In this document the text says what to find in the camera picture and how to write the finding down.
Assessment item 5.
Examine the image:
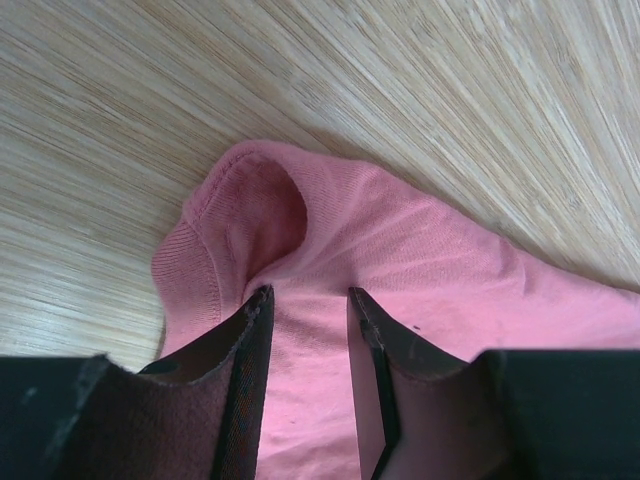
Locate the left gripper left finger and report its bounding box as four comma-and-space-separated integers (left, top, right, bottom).
64, 286, 274, 479

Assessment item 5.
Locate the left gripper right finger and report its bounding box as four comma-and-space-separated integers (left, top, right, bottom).
347, 288, 510, 479

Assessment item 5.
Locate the salmon pink t shirt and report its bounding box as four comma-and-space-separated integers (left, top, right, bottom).
151, 141, 639, 479

